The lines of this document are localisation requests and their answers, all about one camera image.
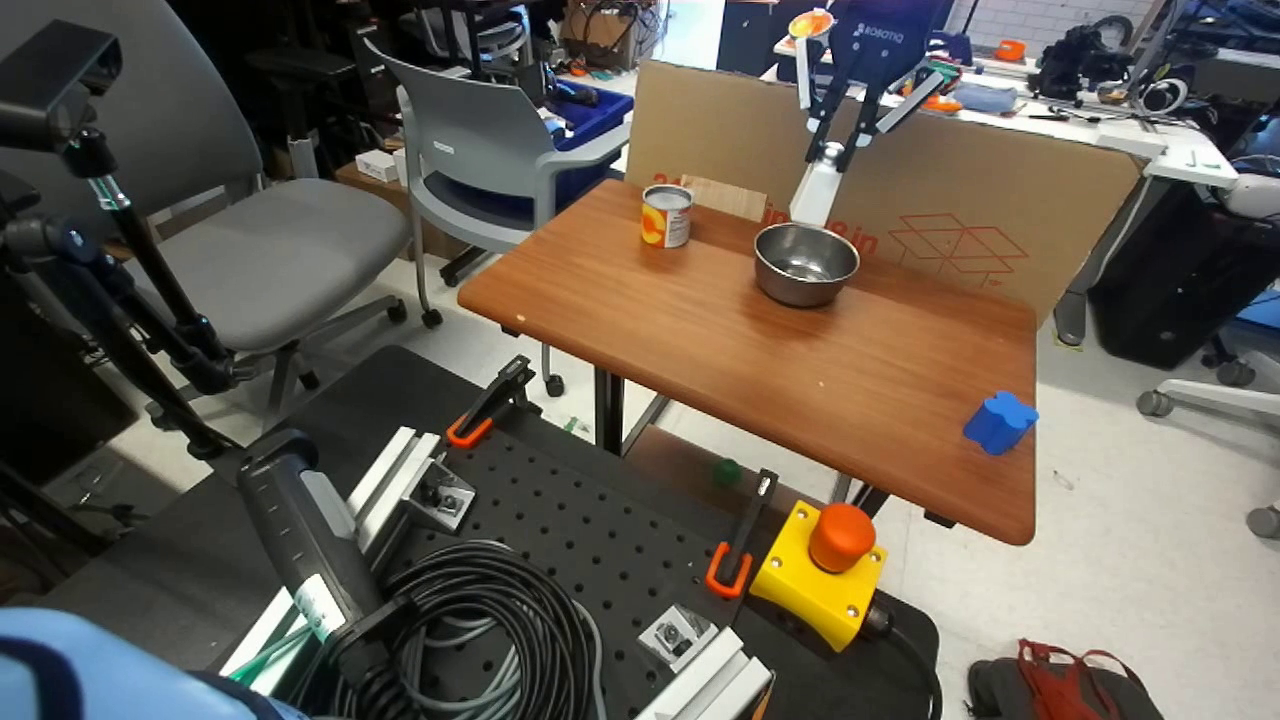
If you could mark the silver metal bowl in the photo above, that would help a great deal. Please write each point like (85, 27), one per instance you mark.
(802, 264)

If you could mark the white salt cellar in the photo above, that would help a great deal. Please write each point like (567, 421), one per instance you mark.
(812, 192)

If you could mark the orange yellow tin can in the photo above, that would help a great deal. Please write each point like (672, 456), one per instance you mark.
(666, 218)

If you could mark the grey office chair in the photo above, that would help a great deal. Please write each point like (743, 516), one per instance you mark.
(274, 264)
(491, 167)

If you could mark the yellow emergency stop button box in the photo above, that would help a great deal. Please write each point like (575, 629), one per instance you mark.
(820, 569)

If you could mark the blue cube block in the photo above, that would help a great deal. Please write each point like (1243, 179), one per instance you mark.
(1001, 421)

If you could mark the black power strip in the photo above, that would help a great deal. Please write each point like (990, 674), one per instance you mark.
(308, 539)

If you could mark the brown cardboard sheet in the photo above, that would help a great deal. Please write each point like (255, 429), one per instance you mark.
(974, 207)

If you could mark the black red bag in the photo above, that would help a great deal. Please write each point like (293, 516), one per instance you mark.
(1044, 682)

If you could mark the orange handled clamp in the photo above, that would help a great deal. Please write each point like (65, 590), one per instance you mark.
(732, 556)
(507, 394)

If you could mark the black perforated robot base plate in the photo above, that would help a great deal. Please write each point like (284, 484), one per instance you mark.
(192, 578)

